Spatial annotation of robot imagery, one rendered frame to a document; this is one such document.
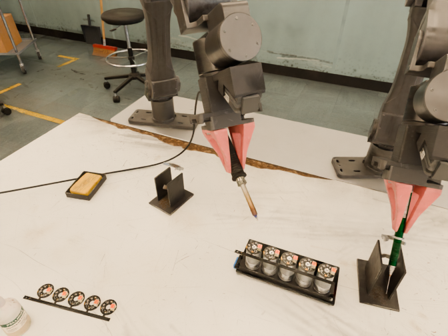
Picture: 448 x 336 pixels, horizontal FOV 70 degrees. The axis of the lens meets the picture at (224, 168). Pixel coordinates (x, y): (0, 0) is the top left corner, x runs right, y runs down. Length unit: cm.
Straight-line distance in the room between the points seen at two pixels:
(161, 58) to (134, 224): 39
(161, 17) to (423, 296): 71
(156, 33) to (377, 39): 246
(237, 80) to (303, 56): 278
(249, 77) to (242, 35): 5
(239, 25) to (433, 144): 26
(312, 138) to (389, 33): 222
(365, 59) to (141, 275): 278
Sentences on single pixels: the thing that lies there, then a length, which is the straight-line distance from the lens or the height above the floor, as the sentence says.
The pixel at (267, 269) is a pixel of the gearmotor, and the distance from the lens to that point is 54.
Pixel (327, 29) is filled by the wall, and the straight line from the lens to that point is 307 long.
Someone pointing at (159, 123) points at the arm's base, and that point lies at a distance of 94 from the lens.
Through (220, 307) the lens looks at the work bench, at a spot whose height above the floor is 75.
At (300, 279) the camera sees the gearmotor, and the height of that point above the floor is 79.
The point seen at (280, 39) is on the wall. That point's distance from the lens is 318.
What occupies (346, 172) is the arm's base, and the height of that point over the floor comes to 76.
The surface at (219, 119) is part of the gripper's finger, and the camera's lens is 47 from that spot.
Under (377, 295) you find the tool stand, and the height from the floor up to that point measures 75.
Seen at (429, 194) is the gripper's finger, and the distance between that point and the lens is 50.
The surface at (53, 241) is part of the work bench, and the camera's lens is 69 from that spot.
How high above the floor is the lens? 123
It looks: 38 degrees down
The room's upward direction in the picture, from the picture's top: straight up
